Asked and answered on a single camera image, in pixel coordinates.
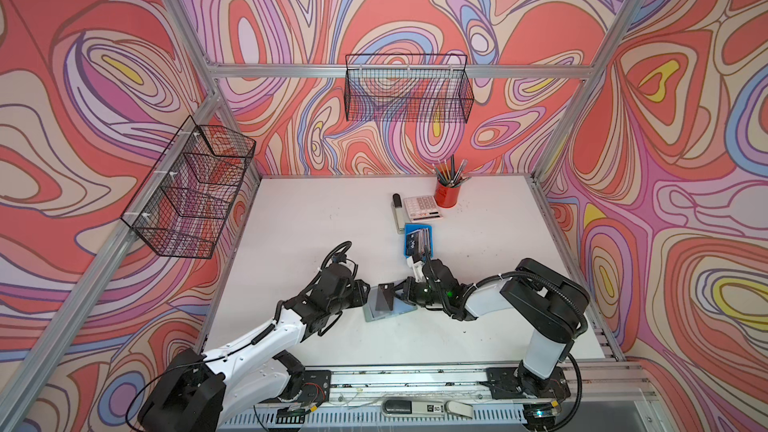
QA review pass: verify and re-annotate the mint green card holder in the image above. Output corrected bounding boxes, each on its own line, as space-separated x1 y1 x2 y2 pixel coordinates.
363 287 417 322

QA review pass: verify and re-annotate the pink desk calculator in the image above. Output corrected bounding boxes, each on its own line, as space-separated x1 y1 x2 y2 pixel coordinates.
402 195 442 222

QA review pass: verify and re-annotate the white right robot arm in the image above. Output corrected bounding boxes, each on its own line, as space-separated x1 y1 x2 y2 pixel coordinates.
390 258 590 401

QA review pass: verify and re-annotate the black wire basket back wall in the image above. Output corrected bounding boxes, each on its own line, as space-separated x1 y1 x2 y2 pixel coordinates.
344 52 475 124

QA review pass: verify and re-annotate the stack of cards in tray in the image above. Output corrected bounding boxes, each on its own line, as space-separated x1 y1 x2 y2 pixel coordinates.
406 228 431 255

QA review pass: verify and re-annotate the grey handheld device on rail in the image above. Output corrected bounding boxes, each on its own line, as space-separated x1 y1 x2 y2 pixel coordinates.
381 398 474 419

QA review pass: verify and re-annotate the blue plastic card tray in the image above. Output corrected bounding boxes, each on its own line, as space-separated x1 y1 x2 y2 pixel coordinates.
404 223 433 258

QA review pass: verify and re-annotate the black wire basket left wall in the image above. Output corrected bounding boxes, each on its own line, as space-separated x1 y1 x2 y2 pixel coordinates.
121 117 255 259

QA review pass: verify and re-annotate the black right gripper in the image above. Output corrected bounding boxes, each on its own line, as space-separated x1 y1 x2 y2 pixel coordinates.
390 278 448 308

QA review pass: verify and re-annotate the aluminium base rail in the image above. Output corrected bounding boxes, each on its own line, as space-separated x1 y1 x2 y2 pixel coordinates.
215 360 671 431

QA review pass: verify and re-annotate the black wire basket wall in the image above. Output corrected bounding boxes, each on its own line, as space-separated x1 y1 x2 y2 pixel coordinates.
344 52 475 124
121 117 255 259

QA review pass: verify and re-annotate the black card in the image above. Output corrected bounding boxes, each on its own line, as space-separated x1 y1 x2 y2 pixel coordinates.
372 283 395 315

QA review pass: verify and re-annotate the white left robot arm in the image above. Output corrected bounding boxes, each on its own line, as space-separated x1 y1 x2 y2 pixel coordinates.
124 241 370 431

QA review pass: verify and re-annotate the beige stapler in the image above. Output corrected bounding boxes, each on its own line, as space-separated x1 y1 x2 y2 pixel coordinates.
392 193 407 234

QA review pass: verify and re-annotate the red metal pencil bucket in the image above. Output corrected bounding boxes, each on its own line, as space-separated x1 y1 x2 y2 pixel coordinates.
434 182 461 209

